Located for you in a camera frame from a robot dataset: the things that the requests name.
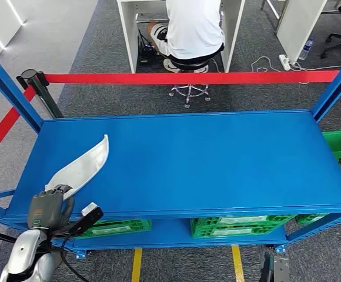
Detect green plastic crate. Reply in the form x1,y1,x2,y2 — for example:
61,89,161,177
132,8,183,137
295,213,329,226
76,219,153,240
323,129,341,197
190,214,297,239

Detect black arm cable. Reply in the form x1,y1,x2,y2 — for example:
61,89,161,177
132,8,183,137
60,238,90,282

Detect white floor cable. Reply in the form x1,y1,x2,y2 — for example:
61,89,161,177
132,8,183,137
251,56,341,85

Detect black chrome swivel stool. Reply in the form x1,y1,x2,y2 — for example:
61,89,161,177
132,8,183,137
169,57,215,109

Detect robot left wrist camera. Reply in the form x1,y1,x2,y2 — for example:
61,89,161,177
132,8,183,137
51,202,104,239

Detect black cable bundle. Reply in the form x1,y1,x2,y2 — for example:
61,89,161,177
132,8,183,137
136,29,160,65

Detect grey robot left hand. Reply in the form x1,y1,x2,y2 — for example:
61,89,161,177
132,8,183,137
27,184,75,230

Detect white curved plastic part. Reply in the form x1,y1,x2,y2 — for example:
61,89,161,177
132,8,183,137
45,135,109,200

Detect black stanchion post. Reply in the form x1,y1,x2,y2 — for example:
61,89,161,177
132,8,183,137
16,69,64,119

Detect clear water bottle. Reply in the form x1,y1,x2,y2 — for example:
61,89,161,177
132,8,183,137
299,38,314,61

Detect white desk panel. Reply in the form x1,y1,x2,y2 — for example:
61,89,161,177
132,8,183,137
276,0,329,65

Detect blue metal shelf rack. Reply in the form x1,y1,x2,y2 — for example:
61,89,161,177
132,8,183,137
0,41,341,261

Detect seated person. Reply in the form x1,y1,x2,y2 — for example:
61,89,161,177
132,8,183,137
146,0,225,73

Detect red barrier belt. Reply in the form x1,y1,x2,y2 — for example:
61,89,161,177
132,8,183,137
45,70,341,85
0,86,37,167

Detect white power strip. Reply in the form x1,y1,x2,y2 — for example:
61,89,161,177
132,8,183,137
278,54,291,72

